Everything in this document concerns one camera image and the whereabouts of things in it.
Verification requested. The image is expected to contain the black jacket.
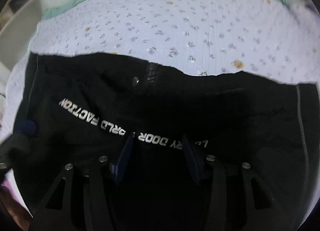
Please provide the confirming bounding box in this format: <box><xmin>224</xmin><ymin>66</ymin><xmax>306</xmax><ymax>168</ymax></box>
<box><xmin>13</xmin><ymin>53</ymin><xmax>319</xmax><ymax>230</ymax></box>

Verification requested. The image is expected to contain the white corner bookshelf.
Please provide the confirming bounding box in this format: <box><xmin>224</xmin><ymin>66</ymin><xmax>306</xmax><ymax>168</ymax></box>
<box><xmin>1</xmin><ymin>0</ymin><xmax>47</xmax><ymax>71</ymax></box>

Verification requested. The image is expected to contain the floral white bed quilt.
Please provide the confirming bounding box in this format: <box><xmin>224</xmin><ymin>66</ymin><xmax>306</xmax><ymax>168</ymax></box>
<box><xmin>0</xmin><ymin>0</ymin><xmax>320</xmax><ymax>147</ymax></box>

